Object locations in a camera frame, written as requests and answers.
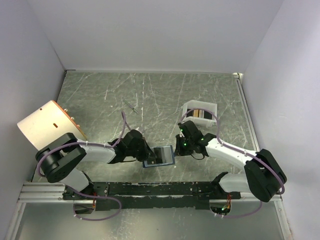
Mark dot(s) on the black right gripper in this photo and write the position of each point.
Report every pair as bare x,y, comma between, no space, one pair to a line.
179,151

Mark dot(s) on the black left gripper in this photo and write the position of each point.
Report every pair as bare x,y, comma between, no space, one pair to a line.
148,153

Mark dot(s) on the blue leather card holder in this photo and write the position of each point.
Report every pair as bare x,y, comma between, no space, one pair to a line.
165,156

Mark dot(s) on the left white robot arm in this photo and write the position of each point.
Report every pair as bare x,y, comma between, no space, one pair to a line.
58,161

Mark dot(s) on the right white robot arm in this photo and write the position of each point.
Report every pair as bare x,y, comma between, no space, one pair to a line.
262,175

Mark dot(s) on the stack of credit cards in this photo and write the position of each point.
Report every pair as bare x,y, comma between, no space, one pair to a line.
198,113

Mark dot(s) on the white plastic bin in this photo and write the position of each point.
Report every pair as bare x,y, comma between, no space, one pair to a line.
196,104

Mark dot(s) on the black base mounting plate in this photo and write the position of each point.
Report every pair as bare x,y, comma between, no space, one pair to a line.
149,195

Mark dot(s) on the beige cylindrical lamp shade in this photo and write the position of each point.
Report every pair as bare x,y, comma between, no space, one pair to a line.
48,123

